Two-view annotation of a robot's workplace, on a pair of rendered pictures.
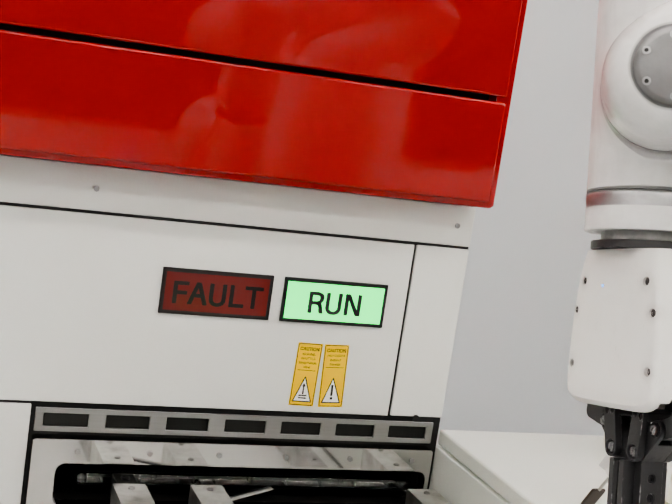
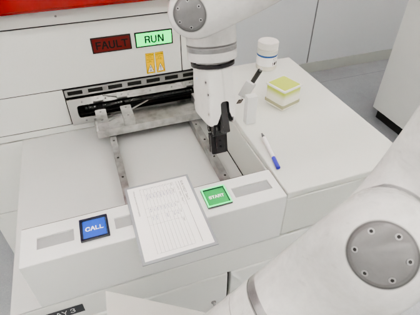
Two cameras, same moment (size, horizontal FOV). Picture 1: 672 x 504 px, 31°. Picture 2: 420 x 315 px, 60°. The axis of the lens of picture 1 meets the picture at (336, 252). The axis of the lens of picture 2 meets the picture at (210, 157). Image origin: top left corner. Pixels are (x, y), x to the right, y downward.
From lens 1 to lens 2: 33 cm
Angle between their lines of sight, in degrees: 31
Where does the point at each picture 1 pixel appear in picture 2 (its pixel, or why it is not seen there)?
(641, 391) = (208, 120)
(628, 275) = (201, 78)
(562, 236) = not seen: outside the picture
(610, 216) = (191, 57)
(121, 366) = (87, 73)
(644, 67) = (178, 16)
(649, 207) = (203, 55)
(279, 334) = (137, 52)
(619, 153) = not seen: hidden behind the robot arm
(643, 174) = (199, 42)
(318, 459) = (160, 89)
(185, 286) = (99, 43)
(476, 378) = not seen: hidden behind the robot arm
